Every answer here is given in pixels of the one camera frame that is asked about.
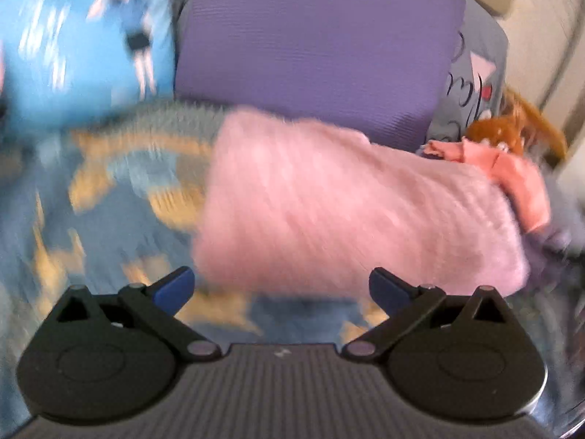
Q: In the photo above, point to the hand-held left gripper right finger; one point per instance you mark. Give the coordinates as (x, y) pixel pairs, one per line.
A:
(386, 289)

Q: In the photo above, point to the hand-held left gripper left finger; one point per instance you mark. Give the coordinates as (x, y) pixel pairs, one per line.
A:
(176, 287)

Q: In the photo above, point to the pink fluffy sweater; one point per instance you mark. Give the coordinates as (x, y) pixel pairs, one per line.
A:
(347, 206)

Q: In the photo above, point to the blue printed blanket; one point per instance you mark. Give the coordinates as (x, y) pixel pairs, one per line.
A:
(91, 238)

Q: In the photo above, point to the salmon pink garment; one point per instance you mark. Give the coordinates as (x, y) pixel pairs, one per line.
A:
(516, 178)

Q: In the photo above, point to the orange plush toy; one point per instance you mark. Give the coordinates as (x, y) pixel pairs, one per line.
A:
(512, 130)

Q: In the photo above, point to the grey printed pillow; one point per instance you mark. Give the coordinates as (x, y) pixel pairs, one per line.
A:
(475, 77)

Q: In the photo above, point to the purple pillow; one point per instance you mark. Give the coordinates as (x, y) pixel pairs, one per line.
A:
(311, 45)

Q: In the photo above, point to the light blue printed pillow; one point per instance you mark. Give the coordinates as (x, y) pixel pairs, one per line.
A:
(68, 55)

